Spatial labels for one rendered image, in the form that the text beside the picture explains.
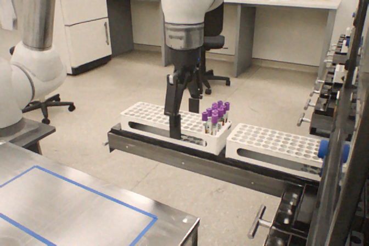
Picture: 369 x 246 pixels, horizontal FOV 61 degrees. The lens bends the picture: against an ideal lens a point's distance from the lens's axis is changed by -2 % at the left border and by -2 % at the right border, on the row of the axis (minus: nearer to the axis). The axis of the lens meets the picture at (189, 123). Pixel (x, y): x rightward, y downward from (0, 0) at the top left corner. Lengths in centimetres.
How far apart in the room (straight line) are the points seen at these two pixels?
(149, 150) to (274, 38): 362
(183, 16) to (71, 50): 339
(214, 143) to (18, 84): 72
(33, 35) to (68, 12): 278
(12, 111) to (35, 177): 46
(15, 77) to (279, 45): 360
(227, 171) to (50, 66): 77
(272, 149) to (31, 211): 52
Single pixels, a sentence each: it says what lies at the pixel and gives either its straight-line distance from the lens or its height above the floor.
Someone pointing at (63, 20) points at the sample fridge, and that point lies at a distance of 403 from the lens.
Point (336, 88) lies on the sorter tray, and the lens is 131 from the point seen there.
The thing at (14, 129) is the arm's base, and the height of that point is 74.
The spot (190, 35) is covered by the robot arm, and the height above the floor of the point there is 110.
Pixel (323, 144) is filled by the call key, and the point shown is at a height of 99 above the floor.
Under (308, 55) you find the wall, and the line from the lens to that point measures 431.
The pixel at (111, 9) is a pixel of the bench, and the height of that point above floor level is 68.
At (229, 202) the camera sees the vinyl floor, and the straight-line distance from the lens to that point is 190.
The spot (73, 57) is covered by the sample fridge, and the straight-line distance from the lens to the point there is 407.
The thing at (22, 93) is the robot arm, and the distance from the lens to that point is 121.
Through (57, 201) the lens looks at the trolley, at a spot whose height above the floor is 82.
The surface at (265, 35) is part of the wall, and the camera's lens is 437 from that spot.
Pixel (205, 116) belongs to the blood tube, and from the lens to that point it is 75.
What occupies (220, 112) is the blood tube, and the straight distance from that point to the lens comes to 77.
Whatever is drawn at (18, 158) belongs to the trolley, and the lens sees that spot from 87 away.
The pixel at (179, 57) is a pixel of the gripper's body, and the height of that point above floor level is 104.
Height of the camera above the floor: 124
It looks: 27 degrees down
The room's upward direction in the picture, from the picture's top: straight up
